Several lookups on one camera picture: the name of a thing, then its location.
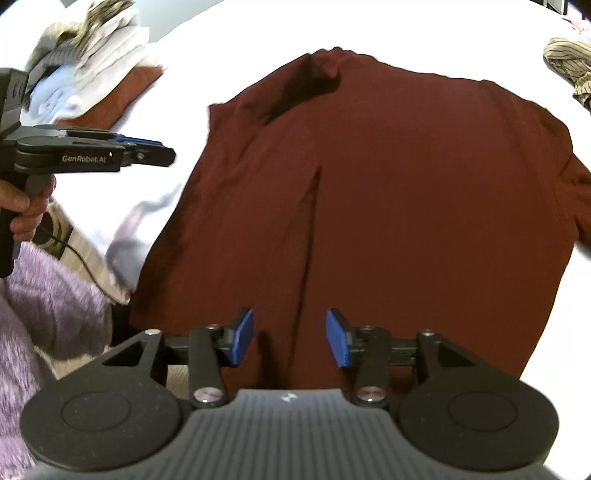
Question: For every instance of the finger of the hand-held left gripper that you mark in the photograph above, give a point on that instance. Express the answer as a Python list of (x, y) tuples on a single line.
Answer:
[(138, 140), (154, 157)]

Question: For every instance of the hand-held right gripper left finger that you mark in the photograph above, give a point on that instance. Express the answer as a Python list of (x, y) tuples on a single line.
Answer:
[(244, 337)]

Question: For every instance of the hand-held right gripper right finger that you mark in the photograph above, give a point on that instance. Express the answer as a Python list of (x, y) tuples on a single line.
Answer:
[(337, 339)]

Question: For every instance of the maroon shirt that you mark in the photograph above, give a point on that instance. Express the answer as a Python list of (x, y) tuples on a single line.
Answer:
[(369, 207)]

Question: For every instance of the person's left hand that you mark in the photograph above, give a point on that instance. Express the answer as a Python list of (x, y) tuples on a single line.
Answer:
[(25, 207)]

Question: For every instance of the rust brown cloth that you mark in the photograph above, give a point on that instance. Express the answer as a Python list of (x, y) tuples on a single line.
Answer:
[(124, 97)]

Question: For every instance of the light blue folded garment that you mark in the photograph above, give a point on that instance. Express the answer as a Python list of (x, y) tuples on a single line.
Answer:
[(55, 94)]

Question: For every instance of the white folded garment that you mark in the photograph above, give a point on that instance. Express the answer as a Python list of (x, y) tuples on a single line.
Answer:
[(111, 55)]

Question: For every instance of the grey folded garment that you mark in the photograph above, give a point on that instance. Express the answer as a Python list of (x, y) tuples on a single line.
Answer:
[(55, 57)]

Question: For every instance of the beige patterned cloth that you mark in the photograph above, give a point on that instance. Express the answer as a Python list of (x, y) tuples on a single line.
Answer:
[(87, 258)]

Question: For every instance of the tan striped folded garment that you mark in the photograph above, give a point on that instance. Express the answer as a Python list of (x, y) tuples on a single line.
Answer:
[(99, 16)]

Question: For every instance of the bed with pale dotted sheet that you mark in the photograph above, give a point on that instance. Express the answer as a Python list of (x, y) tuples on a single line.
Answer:
[(231, 46)]

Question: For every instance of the person's purple fuzzy clothing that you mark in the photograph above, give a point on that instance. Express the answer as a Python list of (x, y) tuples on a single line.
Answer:
[(41, 332)]

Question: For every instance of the olive striped garment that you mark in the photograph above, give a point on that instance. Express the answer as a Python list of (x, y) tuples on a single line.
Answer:
[(570, 69)]

